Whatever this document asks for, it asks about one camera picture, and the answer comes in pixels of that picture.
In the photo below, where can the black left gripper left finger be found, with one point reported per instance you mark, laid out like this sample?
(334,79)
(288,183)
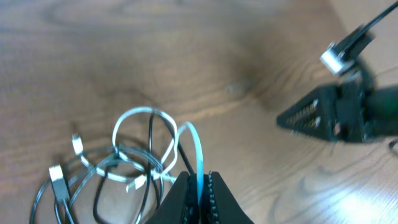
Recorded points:
(180,205)

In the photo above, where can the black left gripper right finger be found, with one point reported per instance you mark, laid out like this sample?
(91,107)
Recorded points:
(218,205)

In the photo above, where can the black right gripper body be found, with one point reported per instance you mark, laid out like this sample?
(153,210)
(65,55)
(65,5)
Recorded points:
(350,122)

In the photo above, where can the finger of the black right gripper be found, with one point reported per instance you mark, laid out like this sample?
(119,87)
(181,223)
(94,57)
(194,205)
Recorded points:
(314,115)

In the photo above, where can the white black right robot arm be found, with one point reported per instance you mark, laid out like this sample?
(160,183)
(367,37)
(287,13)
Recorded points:
(380,103)

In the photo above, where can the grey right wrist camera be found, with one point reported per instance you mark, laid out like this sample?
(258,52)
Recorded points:
(336,65)

